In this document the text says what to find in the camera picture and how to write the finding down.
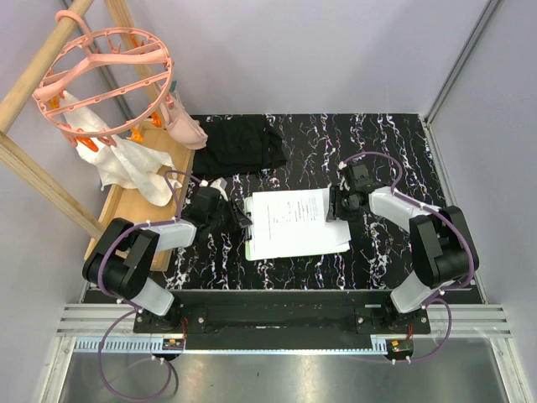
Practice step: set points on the aluminium corner post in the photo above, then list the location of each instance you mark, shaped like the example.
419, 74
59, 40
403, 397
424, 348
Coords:
486, 16

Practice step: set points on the black cloth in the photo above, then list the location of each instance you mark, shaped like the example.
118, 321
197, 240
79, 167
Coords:
238, 145

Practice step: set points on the wooden tray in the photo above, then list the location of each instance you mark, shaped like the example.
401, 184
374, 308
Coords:
130, 204

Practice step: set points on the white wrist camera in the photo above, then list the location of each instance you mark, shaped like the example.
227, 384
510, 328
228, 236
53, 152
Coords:
343, 171
219, 184

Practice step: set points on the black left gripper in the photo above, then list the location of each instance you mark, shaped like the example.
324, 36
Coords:
237, 215

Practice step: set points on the white paper stack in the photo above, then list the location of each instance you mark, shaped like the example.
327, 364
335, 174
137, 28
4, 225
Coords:
280, 211

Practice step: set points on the grey slotted cable duct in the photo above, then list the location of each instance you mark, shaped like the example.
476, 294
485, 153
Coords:
162, 346

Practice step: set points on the green clipboard folder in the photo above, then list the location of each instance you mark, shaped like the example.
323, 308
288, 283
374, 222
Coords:
250, 232

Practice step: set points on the white towel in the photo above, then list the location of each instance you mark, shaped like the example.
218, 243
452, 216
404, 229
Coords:
132, 166

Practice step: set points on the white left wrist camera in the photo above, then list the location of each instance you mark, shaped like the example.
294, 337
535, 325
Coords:
219, 184

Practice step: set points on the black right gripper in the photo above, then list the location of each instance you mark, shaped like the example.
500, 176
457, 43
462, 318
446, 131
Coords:
335, 211

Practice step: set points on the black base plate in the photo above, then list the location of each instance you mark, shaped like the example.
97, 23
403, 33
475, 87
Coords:
284, 320

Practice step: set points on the pink round clothes hanger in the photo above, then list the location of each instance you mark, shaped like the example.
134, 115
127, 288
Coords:
65, 89

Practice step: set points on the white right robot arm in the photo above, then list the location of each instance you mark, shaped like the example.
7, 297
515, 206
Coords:
443, 253

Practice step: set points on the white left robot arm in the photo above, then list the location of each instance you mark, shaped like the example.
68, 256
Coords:
121, 260

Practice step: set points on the pink bra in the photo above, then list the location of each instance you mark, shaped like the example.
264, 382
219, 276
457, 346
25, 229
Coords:
181, 126

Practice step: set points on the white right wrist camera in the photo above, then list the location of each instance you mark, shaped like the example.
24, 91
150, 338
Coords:
343, 171

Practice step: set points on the wooden rack frame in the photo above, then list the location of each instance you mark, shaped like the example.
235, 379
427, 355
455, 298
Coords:
28, 219

